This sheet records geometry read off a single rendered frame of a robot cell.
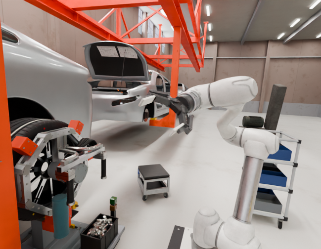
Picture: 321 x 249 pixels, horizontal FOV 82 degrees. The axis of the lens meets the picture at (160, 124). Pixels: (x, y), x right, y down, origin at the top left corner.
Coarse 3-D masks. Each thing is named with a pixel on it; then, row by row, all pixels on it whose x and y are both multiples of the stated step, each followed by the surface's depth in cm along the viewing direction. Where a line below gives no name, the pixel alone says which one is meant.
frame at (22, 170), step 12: (48, 132) 115; (60, 132) 119; (72, 132) 129; (24, 156) 101; (36, 156) 103; (24, 168) 97; (24, 180) 98; (24, 192) 98; (24, 204) 99; (36, 204) 106
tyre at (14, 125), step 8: (16, 120) 119; (24, 120) 119; (32, 120) 119; (40, 120) 120; (48, 120) 121; (56, 120) 127; (16, 128) 109; (24, 128) 108; (32, 128) 109; (40, 128) 114; (48, 128) 120; (56, 128) 126; (24, 136) 104; (32, 136) 109; (16, 152) 100; (16, 160) 101; (64, 192) 139; (24, 216) 109; (32, 216) 114; (40, 216) 119
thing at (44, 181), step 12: (48, 144) 123; (72, 144) 144; (48, 156) 124; (36, 168) 116; (36, 180) 117; (48, 180) 127; (36, 192) 118; (48, 192) 137; (60, 192) 137; (48, 204) 125
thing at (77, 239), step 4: (72, 224) 166; (72, 228) 166; (76, 228) 166; (80, 228) 163; (84, 228) 164; (80, 232) 160; (80, 236) 158; (76, 240) 153; (80, 240) 153; (72, 244) 149; (76, 244) 148; (80, 244) 153; (68, 248) 145; (72, 248) 144; (76, 248) 149
